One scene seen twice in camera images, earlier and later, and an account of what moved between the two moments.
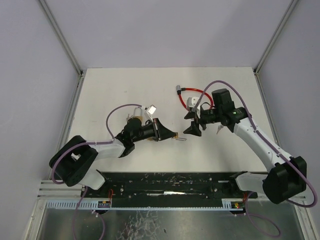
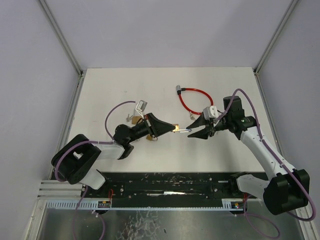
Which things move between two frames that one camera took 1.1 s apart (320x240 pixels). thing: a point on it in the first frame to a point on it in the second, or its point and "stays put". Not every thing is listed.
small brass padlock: x=176 y=137 to x=177 y=129
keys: x=128 y=118 stays put
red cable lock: x=179 y=90 stays put
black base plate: x=168 y=190 stays put
